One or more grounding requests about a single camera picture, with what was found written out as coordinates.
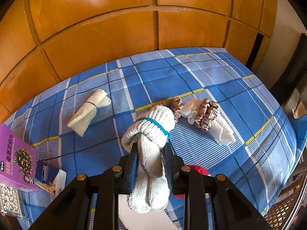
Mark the rolled white cloth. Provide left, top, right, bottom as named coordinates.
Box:
left=67, top=89, right=111, bottom=137

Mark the blue tissue packet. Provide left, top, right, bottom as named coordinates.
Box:
left=34, top=160, right=67, bottom=196

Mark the white knitted glove bundle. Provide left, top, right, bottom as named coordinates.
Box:
left=121, top=105, right=175, bottom=213

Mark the blue plaid tablecloth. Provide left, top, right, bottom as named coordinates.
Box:
left=3, top=47, right=299, bottom=230

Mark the orange wooden wall cabinet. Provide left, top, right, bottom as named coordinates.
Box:
left=1, top=0, right=277, bottom=121

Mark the wicker chair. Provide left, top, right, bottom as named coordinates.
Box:
left=264, top=170, right=306, bottom=229

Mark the red soft object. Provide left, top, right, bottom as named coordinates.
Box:
left=173, top=165, right=210, bottom=199

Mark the brown satin scrunchie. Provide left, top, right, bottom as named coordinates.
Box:
left=194, top=98, right=220, bottom=132

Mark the purple cardboard box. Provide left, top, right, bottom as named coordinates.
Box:
left=0, top=123, right=39, bottom=192

